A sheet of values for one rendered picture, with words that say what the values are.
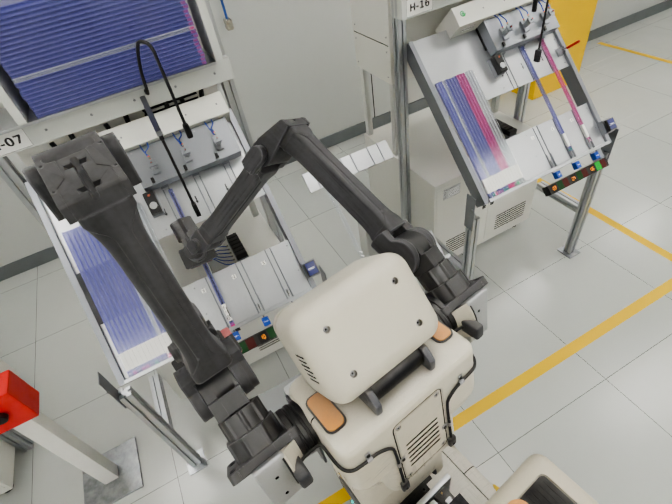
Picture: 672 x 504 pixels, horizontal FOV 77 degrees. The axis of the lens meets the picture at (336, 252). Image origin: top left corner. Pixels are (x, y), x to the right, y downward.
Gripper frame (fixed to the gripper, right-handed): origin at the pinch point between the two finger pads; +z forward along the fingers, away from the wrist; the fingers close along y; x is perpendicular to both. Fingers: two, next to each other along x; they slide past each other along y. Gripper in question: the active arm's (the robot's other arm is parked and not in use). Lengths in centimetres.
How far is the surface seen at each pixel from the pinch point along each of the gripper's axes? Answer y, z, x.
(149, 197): 6.8, -2.3, -24.1
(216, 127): -22.4, -3.2, -38.0
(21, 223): 103, 162, -89
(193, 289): 6.8, 2.1, 8.8
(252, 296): -9.8, 2.3, 19.3
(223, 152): -21.0, -3.3, -29.1
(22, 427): 77, 20, 26
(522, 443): -82, 13, 119
